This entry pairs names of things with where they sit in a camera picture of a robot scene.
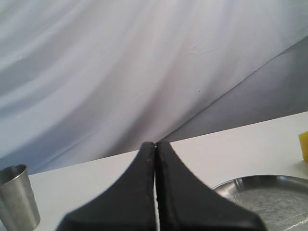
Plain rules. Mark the round stainless steel plate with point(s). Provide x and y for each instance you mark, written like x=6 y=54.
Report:
x=280 y=201

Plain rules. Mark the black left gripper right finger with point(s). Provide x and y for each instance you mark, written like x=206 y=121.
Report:
x=187 y=204

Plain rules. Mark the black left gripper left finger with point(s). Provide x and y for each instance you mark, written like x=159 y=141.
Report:
x=127 y=205

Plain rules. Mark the white-grey backdrop cloth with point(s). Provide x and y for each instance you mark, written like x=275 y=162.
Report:
x=82 y=80

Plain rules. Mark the yellow sponge block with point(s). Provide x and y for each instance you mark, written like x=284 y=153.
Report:
x=303 y=138

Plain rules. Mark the stainless steel cup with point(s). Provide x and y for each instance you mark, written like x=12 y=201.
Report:
x=18 y=207

